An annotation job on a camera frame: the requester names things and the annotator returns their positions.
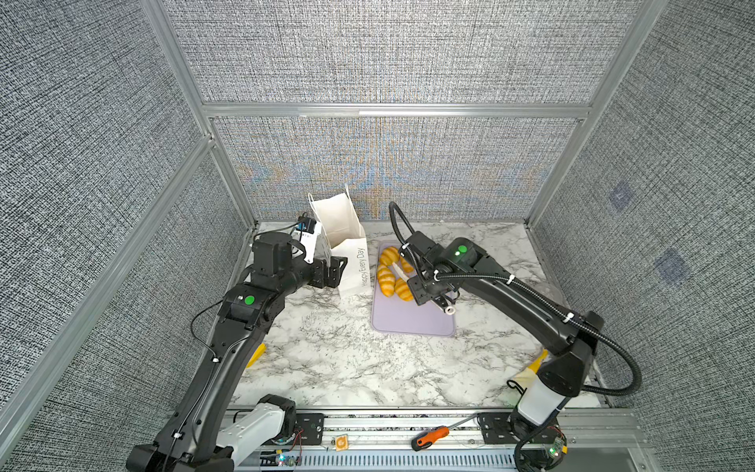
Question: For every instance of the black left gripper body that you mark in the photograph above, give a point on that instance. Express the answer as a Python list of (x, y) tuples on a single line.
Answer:
[(319, 279)]

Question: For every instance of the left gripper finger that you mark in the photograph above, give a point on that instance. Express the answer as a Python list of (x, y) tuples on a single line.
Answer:
[(338, 262), (337, 274)]

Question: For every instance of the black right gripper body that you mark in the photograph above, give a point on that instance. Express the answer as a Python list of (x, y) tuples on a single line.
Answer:
[(423, 288)]

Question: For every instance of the white paper gift bag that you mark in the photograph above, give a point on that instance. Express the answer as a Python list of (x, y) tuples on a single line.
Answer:
[(345, 237)]

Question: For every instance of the small oblong striped roll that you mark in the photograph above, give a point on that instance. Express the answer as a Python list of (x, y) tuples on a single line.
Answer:
[(386, 280)]

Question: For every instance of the small round striped bun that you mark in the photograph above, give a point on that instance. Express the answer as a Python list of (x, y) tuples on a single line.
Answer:
[(403, 291)]

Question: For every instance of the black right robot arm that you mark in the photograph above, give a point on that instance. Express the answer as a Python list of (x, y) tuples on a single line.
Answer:
[(572, 339)]

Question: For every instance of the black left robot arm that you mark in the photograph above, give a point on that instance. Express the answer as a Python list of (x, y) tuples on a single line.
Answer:
[(193, 440)]

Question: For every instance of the croissant back middle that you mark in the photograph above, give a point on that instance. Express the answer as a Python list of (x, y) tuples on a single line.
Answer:
[(406, 267)]

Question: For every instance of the lavender plastic tray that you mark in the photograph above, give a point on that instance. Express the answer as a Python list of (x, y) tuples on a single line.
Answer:
[(396, 316)]

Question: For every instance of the small striped bun back left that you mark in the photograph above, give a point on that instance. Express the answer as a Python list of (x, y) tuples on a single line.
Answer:
[(389, 257)]

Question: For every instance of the yellow plastic scoop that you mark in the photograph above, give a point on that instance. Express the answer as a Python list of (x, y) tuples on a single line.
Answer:
[(261, 349)]

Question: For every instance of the yellow work glove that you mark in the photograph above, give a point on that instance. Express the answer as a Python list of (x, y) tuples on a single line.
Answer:
[(523, 380)]

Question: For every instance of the small orange tag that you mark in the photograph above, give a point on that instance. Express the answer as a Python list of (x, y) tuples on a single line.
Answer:
[(341, 443)]

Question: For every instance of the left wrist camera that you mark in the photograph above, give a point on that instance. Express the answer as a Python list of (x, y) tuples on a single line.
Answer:
[(310, 231)]

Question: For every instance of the orange handled screwdriver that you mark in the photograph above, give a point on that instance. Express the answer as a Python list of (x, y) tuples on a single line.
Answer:
[(429, 438)]

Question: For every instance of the aluminium front rail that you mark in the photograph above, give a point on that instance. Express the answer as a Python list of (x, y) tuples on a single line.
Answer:
[(581, 439)]

